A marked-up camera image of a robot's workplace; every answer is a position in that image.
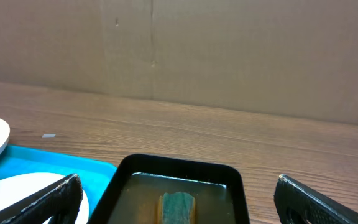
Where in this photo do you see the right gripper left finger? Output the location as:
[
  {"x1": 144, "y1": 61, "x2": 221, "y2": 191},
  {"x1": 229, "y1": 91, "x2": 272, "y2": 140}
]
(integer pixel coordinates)
[{"x1": 0, "y1": 174, "x2": 83, "y2": 224}]

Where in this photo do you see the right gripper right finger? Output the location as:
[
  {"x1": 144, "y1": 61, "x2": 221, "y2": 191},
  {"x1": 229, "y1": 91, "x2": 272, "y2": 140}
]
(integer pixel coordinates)
[{"x1": 273, "y1": 174, "x2": 358, "y2": 224}]

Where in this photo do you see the green orange sponge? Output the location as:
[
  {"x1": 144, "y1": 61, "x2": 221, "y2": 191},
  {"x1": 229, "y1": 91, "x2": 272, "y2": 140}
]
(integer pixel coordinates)
[{"x1": 157, "y1": 192, "x2": 196, "y2": 224}]

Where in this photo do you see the blue plastic tray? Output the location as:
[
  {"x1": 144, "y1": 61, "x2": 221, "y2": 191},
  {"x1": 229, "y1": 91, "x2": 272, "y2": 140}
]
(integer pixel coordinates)
[{"x1": 0, "y1": 145, "x2": 116, "y2": 223}]

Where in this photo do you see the black water tray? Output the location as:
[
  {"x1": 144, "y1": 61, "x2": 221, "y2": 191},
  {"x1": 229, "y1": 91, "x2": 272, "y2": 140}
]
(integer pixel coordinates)
[{"x1": 88, "y1": 154, "x2": 250, "y2": 223}]

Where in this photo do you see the small white paper scrap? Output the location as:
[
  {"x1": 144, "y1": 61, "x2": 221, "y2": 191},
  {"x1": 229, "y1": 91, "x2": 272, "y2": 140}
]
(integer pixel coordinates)
[{"x1": 42, "y1": 133, "x2": 56, "y2": 138}]

